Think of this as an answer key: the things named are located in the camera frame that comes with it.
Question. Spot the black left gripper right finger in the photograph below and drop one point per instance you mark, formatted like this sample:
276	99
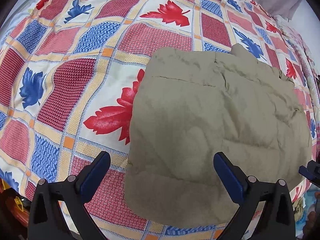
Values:
277	218

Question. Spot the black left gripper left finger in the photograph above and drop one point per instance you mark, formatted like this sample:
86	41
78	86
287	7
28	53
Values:
46	220

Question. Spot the khaki padded jacket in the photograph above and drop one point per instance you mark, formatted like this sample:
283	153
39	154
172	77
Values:
193	104

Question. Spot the pink floral quilt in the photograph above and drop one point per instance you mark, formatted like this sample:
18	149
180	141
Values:
305	57

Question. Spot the patchwork leaf bedspread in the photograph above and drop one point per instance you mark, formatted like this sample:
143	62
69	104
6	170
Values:
70	70

